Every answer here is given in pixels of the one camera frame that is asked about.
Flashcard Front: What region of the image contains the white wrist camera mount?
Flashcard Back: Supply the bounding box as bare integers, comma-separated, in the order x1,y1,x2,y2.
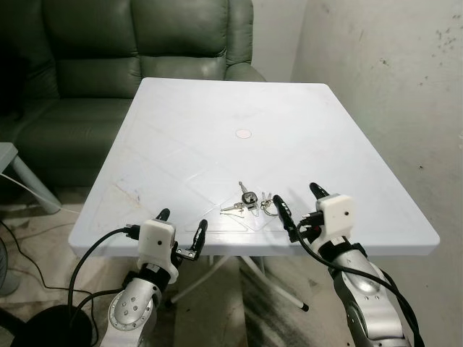
316,194,355,239
137,219,180,284

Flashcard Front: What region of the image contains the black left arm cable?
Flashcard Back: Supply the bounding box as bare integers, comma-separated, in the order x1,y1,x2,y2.
68,225,143,347

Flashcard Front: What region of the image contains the key bunch with black fob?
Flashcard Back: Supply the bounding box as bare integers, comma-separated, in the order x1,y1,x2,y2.
220,181,283,216

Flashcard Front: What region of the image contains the white plastic folding table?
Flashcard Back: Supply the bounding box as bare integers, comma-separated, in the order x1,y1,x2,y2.
69,77,441,312

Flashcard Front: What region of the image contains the pale grey side table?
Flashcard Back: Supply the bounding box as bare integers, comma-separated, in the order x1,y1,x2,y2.
0,142,63,215

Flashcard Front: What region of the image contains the dark green leather sofa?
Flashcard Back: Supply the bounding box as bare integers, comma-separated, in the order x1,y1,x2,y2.
0,0,267,192

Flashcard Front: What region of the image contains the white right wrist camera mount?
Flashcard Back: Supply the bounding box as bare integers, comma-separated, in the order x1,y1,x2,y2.
316,194,355,239

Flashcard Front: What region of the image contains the grey floor fan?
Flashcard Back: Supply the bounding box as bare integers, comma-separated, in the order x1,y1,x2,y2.
0,239,22,296

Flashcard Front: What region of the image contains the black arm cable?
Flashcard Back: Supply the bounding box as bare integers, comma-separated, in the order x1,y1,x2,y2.
68,225,143,347
293,230,424,347

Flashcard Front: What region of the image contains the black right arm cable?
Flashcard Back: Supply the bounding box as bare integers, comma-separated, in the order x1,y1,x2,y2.
293,230,424,347

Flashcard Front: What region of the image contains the thin black floor cable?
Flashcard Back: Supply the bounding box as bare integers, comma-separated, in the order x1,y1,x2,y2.
0,217,73,291

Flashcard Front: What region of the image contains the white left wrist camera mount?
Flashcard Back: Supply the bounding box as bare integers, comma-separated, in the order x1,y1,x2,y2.
137,219,180,284

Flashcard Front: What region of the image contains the black round floor object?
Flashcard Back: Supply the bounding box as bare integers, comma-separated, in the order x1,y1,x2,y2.
0,305,99,347

